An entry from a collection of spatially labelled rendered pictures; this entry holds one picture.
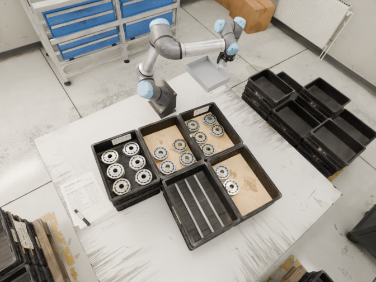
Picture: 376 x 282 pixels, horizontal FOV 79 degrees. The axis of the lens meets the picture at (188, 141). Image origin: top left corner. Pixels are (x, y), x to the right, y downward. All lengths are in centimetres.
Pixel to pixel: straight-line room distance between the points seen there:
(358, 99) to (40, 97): 416
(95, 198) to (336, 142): 211
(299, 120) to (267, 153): 89
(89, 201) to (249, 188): 102
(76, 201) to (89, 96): 173
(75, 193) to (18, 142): 144
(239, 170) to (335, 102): 163
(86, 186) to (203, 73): 113
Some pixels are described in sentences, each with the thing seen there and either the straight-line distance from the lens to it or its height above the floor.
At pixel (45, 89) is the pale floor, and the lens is 337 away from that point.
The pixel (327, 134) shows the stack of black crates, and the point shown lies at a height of 49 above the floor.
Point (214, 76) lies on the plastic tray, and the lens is 173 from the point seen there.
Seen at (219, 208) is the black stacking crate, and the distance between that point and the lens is 144.
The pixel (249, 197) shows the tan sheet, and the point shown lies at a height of 83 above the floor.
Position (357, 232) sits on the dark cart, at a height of 21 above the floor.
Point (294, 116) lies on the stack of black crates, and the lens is 267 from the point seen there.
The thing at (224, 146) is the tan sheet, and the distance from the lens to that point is 162.
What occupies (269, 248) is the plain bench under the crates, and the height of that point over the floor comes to 70.
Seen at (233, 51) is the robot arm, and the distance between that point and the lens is 147.
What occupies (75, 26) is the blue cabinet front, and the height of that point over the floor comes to 67.
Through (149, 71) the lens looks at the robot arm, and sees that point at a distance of 168.
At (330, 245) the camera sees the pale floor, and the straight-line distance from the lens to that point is 266.
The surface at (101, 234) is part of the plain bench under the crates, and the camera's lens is 155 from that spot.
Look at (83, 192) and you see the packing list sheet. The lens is 166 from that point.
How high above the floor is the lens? 218
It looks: 58 degrees down
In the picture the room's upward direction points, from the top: 9 degrees clockwise
